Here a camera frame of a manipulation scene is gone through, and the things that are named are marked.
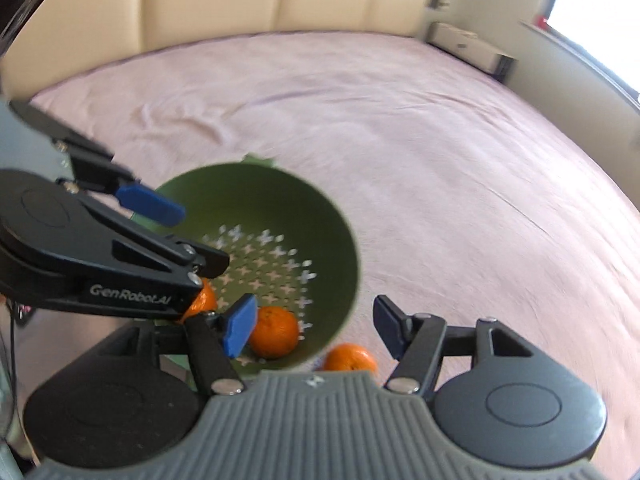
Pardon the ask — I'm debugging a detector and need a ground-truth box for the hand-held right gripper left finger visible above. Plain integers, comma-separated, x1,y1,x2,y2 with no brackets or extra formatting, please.
136,294,259,396

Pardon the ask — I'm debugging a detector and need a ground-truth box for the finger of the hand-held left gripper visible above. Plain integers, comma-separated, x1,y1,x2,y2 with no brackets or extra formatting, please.
10,100,187,227
75,194,231,287

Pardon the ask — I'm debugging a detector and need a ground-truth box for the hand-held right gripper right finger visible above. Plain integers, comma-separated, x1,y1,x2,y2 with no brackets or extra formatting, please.
372,294,538,396

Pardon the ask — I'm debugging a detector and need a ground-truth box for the orange mandarin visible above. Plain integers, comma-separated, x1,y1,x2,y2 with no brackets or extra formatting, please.
247,306,301,360
322,343,379,374
181,279,219,324

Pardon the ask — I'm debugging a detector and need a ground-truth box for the green plastic colander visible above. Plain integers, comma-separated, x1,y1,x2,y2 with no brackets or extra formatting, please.
132,162,362,372

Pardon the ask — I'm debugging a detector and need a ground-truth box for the light green basin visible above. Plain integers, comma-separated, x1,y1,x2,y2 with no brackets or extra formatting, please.
131,153,281,392

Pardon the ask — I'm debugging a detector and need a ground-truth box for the pink bed blanket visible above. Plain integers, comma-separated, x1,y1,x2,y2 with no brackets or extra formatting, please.
30,30,640,480

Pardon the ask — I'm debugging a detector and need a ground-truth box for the beige padded headboard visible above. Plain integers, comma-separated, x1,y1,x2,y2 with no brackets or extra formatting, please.
35,0,442,58

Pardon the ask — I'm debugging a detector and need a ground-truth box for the long white box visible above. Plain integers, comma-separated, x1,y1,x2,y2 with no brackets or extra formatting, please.
429,21,517,83

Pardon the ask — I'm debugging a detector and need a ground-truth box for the bright window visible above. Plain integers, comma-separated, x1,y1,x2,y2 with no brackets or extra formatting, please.
520,0,640,111

